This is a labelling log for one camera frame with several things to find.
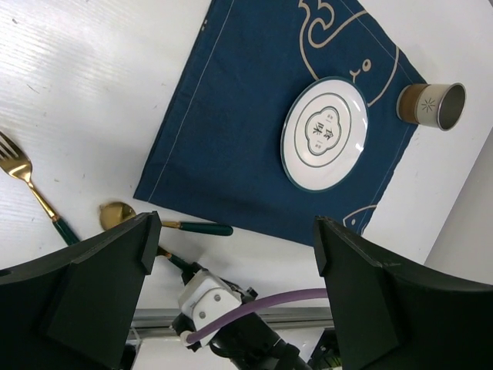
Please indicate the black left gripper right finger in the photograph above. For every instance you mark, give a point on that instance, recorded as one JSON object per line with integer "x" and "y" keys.
{"x": 392, "y": 313}

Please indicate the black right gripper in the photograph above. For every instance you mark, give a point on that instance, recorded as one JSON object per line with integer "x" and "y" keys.
{"x": 249, "y": 343}

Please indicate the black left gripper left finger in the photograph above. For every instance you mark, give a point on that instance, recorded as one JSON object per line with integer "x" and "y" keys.
{"x": 73, "y": 308}

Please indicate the gold spoon black handle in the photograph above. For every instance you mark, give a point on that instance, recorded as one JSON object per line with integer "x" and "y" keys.
{"x": 114, "y": 213}

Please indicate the gold fork black handle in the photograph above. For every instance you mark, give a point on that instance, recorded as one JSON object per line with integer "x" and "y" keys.
{"x": 18, "y": 165}

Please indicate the white round dinner plate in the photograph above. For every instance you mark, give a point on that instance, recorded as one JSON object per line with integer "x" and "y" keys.
{"x": 324, "y": 134}

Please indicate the gold knife black handle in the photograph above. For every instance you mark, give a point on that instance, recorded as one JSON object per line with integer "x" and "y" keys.
{"x": 181, "y": 262}

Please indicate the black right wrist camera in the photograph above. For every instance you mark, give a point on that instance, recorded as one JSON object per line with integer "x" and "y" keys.
{"x": 205, "y": 298}

